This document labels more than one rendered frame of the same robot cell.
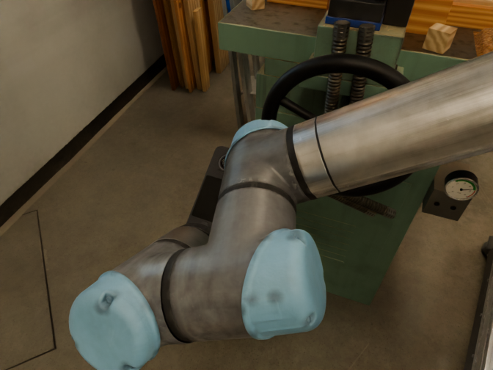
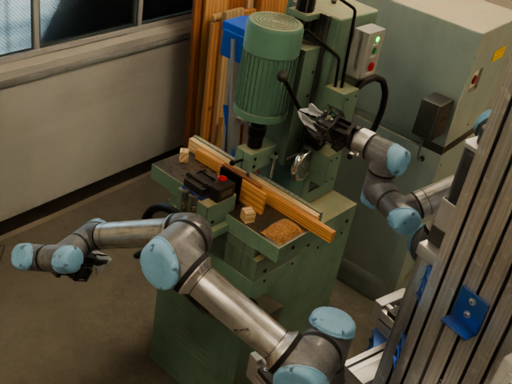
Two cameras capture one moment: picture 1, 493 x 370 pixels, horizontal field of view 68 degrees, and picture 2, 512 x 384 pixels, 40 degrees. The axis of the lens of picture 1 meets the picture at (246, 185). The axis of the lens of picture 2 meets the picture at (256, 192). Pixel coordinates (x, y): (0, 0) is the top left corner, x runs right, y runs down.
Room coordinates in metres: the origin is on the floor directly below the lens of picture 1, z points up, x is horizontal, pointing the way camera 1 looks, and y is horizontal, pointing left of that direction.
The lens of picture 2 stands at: (-1.13, -0.86, 2.19)
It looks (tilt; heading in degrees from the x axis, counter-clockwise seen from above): 32 degrees down; 15
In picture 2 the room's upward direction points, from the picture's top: 10 degrees clockwise
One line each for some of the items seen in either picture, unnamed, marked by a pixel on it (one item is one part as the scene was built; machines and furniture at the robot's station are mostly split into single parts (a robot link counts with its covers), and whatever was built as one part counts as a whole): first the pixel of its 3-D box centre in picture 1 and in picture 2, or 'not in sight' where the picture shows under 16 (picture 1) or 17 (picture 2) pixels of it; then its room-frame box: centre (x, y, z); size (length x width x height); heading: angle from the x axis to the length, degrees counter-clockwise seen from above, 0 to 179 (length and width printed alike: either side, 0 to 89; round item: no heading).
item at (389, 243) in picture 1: (340, 164); (246, 292); (0.95, -0.33, 0.36); 0.58 x 0.45 x 0.71; 159
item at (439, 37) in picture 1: (439, 38); (248, 215); (0.66, -0.35, 0.92); 0.04 x 0.03 x 0.04; 47
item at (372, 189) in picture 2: not in sight; (379, 190); (0.54, -0.74, 1.23); 0.11 x 0.08 x 0.11; 39
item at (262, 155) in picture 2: not in sight; (256, 155); (0.85, -0.29, 1.03); 0.14 x 0.07 x 0.09; 159
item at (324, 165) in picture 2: not in sight; (321, 164); (0.95, -0.50, 1.02); 0.09 x 0.07 x 0.12; 69
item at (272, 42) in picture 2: not in sight; (267, 68); (0.83, -0.29, 1.35); 0.18 x 0.18 x 0.31
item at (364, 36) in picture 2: not in sight; (365, 51); (1.08, -0.53, 1.40); 0.10 x 0.06 x 0.16; 159
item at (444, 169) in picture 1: (447, 189); (260, 316); (0.61, -0.48, 0.58); 0.12 x 0.08 x 0.08; 159
